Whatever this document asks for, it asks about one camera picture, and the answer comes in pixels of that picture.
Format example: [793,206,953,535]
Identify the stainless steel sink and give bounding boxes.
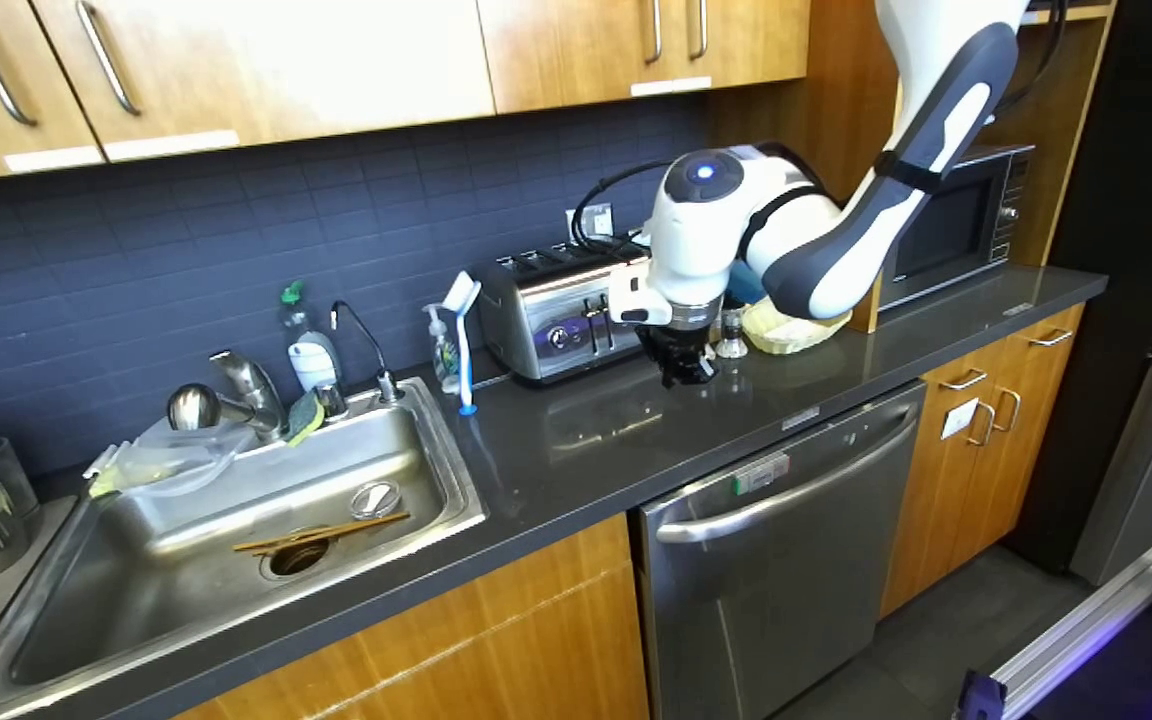
[0,373,490,718]

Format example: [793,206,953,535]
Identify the stainless steel microwave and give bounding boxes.
[874,138,1041,318]

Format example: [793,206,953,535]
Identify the chrome faucet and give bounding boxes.
[210,347,290,433]

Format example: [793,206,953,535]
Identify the wooden upper cabinets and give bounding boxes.
[0,0,813,191]

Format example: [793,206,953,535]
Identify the wooden shelf unit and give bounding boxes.
[719,0,1120,335]

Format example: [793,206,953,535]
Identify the clear soap bottle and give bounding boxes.
[420,299,464,398]

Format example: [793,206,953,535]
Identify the white wall outlet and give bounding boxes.
[564,198,620,247]

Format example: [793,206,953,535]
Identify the aluminium frame rail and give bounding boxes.
[962,497,1152,720]

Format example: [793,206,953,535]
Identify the round chrome sink fitting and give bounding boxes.
[166,381,226,437]

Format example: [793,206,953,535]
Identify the stainless steel dishwasher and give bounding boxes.
[638,378,929,720]

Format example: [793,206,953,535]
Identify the crumpled clear plastic bag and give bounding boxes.
[82,414,261,506]

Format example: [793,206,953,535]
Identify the dish soap bottle green cap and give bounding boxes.
[273,277,343,401]

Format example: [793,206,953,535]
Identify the stainless steel toaster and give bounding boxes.
[471,236,662,391]

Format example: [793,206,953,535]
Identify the stainless steel refrigerator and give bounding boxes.
[1069,198,1152,591]

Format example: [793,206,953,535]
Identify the blue and white dish brush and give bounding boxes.
[439,268,490,420]

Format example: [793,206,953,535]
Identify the round metal sink strainer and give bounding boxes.
[350,476,409,524]

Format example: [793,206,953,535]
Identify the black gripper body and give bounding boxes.
[631,318,727,369]

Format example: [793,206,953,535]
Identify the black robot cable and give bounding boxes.
[568,158,671,253]

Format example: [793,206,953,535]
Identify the wooden chopstick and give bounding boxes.
[234,513,411,557]
[237,518,409,561]

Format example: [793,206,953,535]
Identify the thin black curved tap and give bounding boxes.
[329,295,399,404]

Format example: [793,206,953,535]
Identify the yellow green sponge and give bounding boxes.
[282,387,331,451]

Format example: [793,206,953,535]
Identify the white paper label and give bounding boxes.
[938,398,986,444]

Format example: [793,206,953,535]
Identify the wooden base cabinet with drawer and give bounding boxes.
[878,299,1089,623]

